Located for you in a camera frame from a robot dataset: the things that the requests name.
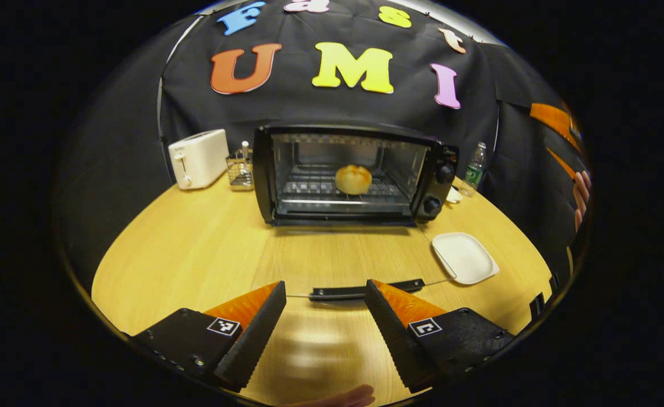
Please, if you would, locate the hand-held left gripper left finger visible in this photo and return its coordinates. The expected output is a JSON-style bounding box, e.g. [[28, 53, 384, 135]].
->
[[128, 281, 288, 392]]

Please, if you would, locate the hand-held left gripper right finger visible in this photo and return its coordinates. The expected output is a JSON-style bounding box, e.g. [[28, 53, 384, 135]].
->
[[363, 279, 517, 394]]

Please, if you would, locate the black electric oven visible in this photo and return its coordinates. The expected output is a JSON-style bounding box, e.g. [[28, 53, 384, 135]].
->
[[253, 124, 459, 303]]

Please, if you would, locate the round bread bun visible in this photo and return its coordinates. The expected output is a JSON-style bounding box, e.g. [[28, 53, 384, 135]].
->
[[335, 164, 373, 196]]

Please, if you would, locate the clear green-label water bottle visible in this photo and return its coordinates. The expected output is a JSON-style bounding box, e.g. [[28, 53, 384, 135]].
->
[[461, 141, 487, 197]]

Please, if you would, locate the white square plate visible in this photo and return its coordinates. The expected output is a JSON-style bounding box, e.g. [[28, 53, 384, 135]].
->
[[432, 232, 500, 285]]

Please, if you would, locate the white toaster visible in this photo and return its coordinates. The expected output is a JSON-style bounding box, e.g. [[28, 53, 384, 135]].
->
[[168, 129, 229, 190]]

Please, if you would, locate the black backdrop cloth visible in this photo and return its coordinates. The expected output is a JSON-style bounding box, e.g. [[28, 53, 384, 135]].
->
[[55, 0, 592, 289]]

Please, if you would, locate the metal oven wire rack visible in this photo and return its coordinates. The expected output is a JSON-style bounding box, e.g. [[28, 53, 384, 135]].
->
[[280, 167, 411, 208]]

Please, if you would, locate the metal wire basket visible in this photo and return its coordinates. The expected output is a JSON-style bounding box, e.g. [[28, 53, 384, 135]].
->
[[226, 148, 255, 192]]

